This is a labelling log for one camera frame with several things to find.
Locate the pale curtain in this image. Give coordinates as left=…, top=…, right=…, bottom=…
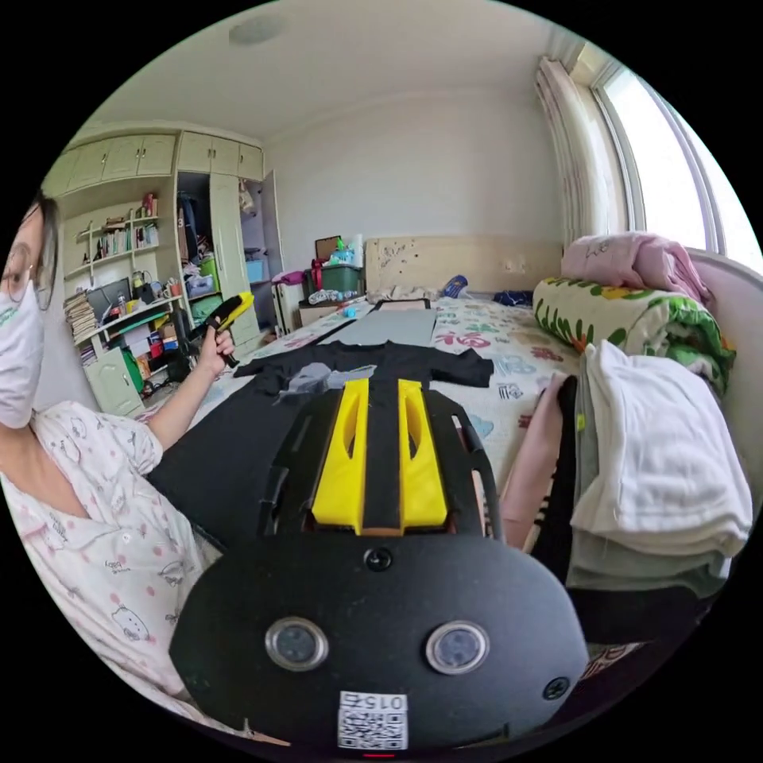
left=534, top=56, right=634, bottom=246

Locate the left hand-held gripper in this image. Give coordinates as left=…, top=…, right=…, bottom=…
left=199, top=291, right=256, bottom=370

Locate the bed with printed sheet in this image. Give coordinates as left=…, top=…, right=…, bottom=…
left=137, top=235, right=656, bottom=680

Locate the grey flat board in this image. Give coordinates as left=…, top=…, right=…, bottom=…
left=316, top=297, right=440, bottom=348

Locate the rolled green floral blanket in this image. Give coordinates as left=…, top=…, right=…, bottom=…
left=532, top=275, right=738, bottom=397

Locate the shelf desk with books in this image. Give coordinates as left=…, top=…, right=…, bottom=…
left=40, top=134, right=187, bottom=418

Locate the person's body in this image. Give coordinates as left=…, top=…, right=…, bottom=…
left=0, top=190, right=225, bottom=731

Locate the pink cloth bundle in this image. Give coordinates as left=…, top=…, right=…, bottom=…
left=560, top=232, right=714, bottom=305

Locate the green storage box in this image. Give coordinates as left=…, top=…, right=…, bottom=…
left=302, top=235, right=366, bottom=300

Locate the round ceiling lamp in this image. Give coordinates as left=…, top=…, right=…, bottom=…
left=229, top=13, right=289, bottom=45

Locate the person's left forearm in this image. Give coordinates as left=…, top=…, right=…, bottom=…
left=145, top=356, right=223, bottom=449

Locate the black short sleeve shirt with print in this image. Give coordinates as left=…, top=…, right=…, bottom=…
left=145, top=339, right=496, bottom=549

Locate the person's left hand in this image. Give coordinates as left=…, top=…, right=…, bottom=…
left=197, top=324, right=237, bottom=375

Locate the window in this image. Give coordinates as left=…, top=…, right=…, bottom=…
left=590, top=59, right=763, bottom=258

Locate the pile of clothes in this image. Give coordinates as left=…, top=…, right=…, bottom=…
left=500, top=339, right=755, bottom=648

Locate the pale green cupboard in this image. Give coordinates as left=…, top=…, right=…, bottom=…
left=176, top=130, right=285, bottom=354

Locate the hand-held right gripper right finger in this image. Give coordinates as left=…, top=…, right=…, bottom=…
left=397, top=379, right=450, bottom=535

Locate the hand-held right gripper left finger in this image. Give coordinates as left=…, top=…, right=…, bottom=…
left=311, top=380, right=370, bottom=536

